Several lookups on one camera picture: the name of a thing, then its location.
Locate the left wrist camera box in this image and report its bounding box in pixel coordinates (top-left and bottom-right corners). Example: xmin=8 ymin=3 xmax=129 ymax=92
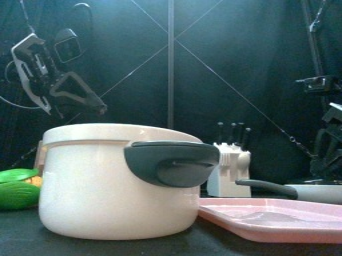
xmin=52 ymin=28 xmax=84 ymax=64

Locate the toy corn with green husk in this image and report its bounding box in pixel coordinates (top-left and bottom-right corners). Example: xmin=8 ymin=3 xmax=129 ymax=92
xmin=0 ymin=168 xmax=44 ymax=211

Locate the cardboard box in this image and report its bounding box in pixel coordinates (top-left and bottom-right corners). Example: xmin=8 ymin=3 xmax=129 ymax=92
xmin=32 ymin=139 xmax=48 ymax=176

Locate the white pot with grey handle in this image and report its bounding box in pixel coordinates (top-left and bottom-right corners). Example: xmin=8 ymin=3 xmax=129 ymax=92
xmin=38 ymin=123 xmax=222 ymax=241

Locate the grey vertical frame pole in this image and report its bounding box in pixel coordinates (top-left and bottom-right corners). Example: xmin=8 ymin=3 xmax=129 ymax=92
xmin=167 ymin=0 xmax=177 ymax=130

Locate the white pan with dark handle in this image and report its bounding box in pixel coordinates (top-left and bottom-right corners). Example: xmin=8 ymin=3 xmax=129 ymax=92
xmin=234 ymin=179 xmax=342 ymax=205

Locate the pink plastic tray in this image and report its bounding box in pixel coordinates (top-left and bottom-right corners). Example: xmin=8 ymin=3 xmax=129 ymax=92
xmin=198 ymin=197 xmax=342 ymax=244

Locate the white toy knife block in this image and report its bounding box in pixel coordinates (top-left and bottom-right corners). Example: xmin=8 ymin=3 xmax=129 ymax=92
xmin=206 ymin=142 xmax=253 ymax=198

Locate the black handled toy knife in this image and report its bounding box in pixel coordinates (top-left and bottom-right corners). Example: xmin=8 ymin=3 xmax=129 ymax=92
xmin=242 ymin=127 xmax=253 ymax=152
xmin=229 ymin=122 xmax=237 ymax=146
xmin=237 ymin=122 xmax=246 ymax=146
xmin=217 ymin=121 xmax=225 ymax=145

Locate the dark slanted frame rod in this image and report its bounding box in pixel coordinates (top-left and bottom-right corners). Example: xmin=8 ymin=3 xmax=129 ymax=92
xmin=302 ymin=0 xmax=328 ymax=78

